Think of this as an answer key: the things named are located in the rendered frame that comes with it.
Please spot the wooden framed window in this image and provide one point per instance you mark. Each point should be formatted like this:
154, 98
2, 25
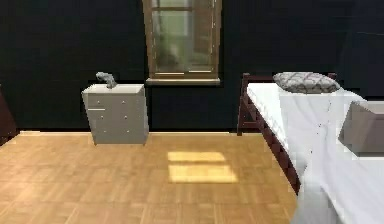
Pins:
182, 40

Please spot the grey chest of drawers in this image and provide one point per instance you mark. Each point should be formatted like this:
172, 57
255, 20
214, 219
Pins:
116, 116

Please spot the grey checked pillow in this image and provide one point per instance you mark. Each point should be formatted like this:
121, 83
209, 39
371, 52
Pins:
305, 82

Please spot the dark red furniture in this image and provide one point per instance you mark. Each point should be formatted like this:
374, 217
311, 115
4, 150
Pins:
5, 120

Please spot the white bed dark frame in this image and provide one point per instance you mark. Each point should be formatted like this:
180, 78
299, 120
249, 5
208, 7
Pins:
320, 140

